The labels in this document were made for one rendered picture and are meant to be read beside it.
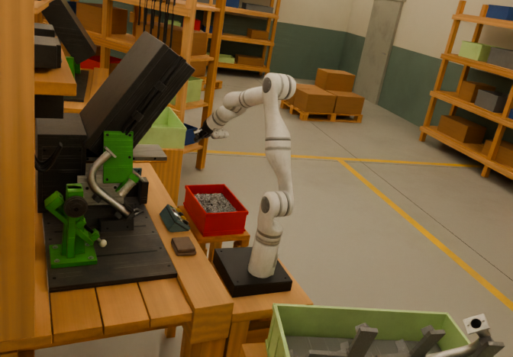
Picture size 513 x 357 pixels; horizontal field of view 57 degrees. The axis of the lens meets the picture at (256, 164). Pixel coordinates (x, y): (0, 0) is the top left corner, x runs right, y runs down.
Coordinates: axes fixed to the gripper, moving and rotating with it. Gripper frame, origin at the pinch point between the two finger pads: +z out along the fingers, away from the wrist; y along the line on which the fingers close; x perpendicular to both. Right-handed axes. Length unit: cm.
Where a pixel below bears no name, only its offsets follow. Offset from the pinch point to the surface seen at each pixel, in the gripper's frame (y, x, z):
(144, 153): 22.4, -0.3, 10.6
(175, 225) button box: 24.8, 36.0, 3.9
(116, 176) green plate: 41.7, 10.4, 5.6
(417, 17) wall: -731, -273, 148
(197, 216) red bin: 1.7, 30.8, 18.8
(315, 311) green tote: 18, 86, -45
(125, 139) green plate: 37.5, -1.5, -3.3
